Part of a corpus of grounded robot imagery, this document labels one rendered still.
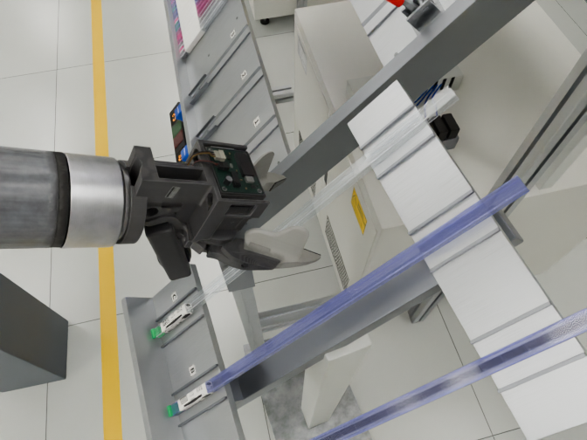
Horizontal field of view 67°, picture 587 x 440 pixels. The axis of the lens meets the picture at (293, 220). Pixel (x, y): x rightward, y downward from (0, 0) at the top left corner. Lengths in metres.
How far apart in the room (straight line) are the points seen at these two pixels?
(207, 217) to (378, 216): 0.54
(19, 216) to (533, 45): 1.22
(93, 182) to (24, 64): 2.07
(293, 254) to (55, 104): 1.80
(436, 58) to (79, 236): 0.41
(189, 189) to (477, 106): 0.85
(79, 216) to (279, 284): 1.16
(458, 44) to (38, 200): 0.44
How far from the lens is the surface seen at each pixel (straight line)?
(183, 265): 0.48
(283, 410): 1.37
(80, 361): 1.54
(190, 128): 0.88
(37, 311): 1.43
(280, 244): 0.44
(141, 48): 2.30
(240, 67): 0.83
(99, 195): 0.36
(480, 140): 1.06
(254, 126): 0.73
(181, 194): 0.38
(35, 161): 0.37
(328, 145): 0.60
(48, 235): 0.37
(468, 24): 0.55
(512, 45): 1.32
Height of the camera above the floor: 1.37
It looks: 60 degrees down
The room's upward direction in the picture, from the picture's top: straight up
